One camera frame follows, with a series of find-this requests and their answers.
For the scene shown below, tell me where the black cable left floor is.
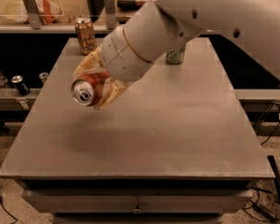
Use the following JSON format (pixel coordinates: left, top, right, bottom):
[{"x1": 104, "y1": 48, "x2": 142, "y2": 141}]
[{"x1": 0, "y1": 161, "x2": 21, "y2": 224}]

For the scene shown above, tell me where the middle metal bracket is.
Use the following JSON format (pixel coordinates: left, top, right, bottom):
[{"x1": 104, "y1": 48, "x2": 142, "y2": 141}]
[{"x1": 104, "y1": 0, "x2": 117, "y2": 30}]

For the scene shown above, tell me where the orange white chip bag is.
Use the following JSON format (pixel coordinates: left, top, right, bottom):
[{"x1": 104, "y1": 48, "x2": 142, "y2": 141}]
[{"x1": 0, "y1": 0, "x2": 72, "y2": 28}]

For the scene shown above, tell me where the black cable right floor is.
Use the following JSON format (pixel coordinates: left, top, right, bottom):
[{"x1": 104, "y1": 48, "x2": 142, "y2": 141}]
[{"x1": 241, "y1": 187, "x2": 279, "y2": 224}]

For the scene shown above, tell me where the silver can on shelf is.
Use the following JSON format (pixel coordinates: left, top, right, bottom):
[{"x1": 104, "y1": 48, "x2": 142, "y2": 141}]
[{"x1": 38, "y1": 72, "x2": 49, "y2": 84}]

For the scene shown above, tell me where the red coke can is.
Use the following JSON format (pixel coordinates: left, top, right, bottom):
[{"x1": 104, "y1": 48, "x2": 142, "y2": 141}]
[{"x1": 71, "y1": 72, "x2": 110, "y2": 106}]

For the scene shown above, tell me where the grey cabinet drawer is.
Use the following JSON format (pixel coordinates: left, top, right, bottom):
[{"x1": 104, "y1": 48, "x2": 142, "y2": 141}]
[{"x1": 21, "y1": 189, "x2": 252, "y2": 215}]

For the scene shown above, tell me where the black cable floor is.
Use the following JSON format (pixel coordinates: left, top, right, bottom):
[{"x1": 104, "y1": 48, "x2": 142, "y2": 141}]
[
  {"x1": 0, "y1": 161, "x2": 21, "y2": 224},
  {"x1": 241, "y1": 187, "x2": 279, "y2": 224}
]

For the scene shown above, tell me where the metal bracket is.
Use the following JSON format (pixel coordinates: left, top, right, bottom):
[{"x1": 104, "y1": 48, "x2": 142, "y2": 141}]
[
  {"x1": 22, "y1": 0, "x2": 43, "y2": 30},
  {"x1": 104, "y1": 0, "x2": 117, "y2": 30}
]

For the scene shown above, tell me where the metal drawer knob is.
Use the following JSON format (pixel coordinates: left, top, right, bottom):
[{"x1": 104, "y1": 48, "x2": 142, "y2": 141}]
[{"x1": 133, "y1": 204, "x2": 143, "y2": 214}]

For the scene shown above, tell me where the green soda can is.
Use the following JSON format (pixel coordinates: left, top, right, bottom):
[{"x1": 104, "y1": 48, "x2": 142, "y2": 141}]
[{"x1": 166, "y1": 45, "x2": 186, "y2": 65}]

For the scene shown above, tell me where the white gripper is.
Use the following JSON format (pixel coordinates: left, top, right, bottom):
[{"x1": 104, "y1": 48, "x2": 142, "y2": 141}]
[{"x1": 73, "y1": 27, "x2": 153, "y2": 110}]

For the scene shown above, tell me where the dark blue soda can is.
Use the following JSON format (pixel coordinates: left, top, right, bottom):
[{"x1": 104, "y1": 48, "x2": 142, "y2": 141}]
[{"x1": 11, "y1": 75, "x2": 30, "y2": 96}]

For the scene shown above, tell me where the left metal bracket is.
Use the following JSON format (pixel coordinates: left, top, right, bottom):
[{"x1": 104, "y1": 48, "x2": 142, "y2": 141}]
[{"x1": 22, "y1": 0, "x2": 43, "y2": 30}]

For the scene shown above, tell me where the gold soda can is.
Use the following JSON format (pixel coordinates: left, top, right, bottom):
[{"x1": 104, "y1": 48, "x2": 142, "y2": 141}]
[{"x1": 75, "y1": 18, "x2": 96, "y2": 55}]

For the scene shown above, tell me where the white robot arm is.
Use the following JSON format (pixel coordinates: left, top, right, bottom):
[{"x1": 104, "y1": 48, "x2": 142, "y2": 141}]
[{"x1": 71, "y1": 0, "x2": 280, "y2": 109}]

